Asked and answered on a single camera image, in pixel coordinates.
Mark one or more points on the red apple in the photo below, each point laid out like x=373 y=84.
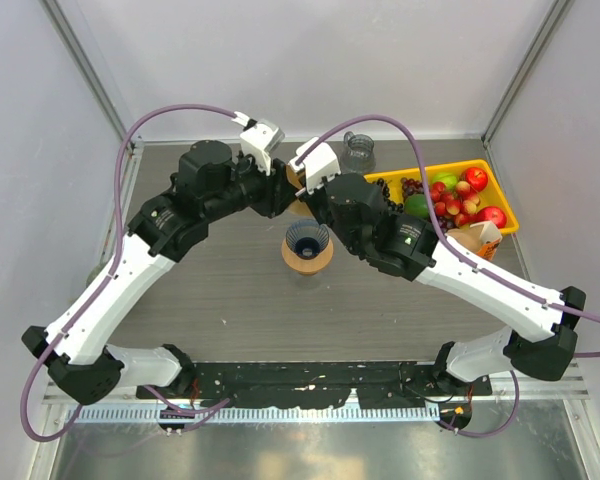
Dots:
x=477 y=178
x=492 y=214

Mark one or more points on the green apple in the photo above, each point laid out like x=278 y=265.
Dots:
x=448 y=179

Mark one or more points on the dark grape bunch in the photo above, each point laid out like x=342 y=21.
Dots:
x=386 y=192

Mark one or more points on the green melon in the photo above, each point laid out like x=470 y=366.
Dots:
x=94 y=273

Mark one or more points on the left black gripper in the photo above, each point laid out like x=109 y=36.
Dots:
x=277 y=191

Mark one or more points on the yellow plastic bin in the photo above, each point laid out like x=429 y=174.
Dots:
x=492 y=195

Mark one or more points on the dark green avocado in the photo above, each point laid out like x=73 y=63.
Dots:
x=417 y=206

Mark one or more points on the red grape bunch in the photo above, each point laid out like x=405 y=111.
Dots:
x=411 y=187

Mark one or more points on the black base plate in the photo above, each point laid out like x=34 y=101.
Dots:
x=321 y=385

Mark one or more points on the wooden dripper ring holder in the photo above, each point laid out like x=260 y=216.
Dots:
x=311 y=266

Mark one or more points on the grey plastic measuring cup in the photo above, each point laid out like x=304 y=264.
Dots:
x=358 y=154

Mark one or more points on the blue glass dripper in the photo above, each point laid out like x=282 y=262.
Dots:
x=307 y=239

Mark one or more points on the glass carafe with wood band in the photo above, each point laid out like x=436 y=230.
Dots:
x=306 y=282

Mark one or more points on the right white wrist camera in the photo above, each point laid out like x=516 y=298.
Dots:
x=318 y=167

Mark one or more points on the white slotted cable duct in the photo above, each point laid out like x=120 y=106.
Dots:
x=350 y=412

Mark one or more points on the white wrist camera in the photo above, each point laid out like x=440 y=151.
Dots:
x=258 y=139
x=318 y=167

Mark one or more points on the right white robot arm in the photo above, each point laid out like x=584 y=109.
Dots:
x=537 y=340

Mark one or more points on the orange filter holder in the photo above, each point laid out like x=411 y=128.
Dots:
x=485 y=239

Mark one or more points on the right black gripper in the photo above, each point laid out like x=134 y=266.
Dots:
x=311 y=197

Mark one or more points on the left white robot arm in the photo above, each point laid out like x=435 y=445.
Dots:
x=211 y=183

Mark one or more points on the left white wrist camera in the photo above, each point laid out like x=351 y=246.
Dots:
x=258 y=139

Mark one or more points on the lychee fruit cluster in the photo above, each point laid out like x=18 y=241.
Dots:
x=454 y=207

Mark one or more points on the brown paper coffee filter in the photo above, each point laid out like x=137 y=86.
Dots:
x=297 y=207

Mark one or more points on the brown paper filter stack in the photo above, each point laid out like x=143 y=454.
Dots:
x=467 y=238

